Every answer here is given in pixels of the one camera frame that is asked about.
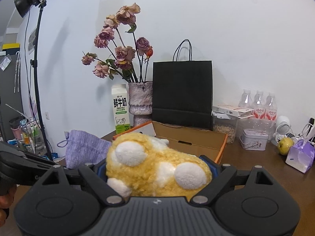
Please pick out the black paper shopping bag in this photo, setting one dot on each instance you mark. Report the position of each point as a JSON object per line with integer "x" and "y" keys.
{"x": 182, "y": 93}

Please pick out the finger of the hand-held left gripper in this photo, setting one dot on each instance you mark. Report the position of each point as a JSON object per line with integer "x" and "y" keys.
{"x": 27, "y": 162}

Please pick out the black studio light stand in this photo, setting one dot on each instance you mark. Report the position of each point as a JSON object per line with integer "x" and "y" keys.
{"x": 37, "y": 66}

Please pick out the orange cardboard box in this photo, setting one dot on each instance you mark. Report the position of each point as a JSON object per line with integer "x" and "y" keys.
{"x": 192, "y": 140}

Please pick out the yellow and white plush toy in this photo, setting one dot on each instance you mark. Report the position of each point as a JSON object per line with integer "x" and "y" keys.
{"x": 152, "y": 167}

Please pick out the clear plastic wrap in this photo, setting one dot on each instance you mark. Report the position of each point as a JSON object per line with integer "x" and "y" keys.
{"x": 246, "y": 124}

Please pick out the purple glazed vase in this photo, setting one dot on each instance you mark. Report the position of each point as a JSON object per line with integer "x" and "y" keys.
{"x": 140, "y": 100}

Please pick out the purple tissue pack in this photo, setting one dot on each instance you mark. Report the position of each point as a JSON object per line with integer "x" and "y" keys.
{"x": 301, "y": 156}

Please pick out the dried pink rose bouquet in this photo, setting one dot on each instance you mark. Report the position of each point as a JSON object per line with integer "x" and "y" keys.
{"x": 118, "y": 51}

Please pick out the purple flower wall decoration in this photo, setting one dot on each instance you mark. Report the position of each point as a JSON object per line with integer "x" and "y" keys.
{"x": 32, "y": 105}

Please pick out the wall poster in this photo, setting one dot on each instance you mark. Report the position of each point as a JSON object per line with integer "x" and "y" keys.
{"x": 31, "y": 40}

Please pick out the white printed tin box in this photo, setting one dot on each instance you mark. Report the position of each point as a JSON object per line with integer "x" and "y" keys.
{"x": 254, "y": 140}

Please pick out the clear container of seeds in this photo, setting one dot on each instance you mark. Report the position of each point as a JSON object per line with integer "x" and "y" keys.
{"x": 225, "y": 129}

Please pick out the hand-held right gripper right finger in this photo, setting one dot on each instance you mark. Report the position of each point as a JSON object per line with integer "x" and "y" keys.
{"x": 214, "y": 169}

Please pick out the yellow green apple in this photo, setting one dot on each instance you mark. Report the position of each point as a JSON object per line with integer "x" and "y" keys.
{"x": 285, "y": 147}

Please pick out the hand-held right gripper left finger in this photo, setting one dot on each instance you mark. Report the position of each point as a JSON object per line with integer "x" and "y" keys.
{"x": 101, "y": 170}

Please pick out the white milk carton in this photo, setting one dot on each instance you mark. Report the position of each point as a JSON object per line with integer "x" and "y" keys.
{"x": 120, "y": 113}

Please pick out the small white desk fan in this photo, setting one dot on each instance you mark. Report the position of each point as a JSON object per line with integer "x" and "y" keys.
{"x": 281, "y": 127}

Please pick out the white flat paper box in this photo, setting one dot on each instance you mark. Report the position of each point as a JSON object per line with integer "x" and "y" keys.
{"x": 231, "y": 110}

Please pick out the person's left hand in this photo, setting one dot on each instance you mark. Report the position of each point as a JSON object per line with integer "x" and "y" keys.
{"x": 6, "y": 200}

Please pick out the clear water bottle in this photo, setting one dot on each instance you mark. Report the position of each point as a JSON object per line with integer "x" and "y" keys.
{"x": 271, "y": 108}
{"x": 245, "y": 100}
{"x": 259, "y": 105}

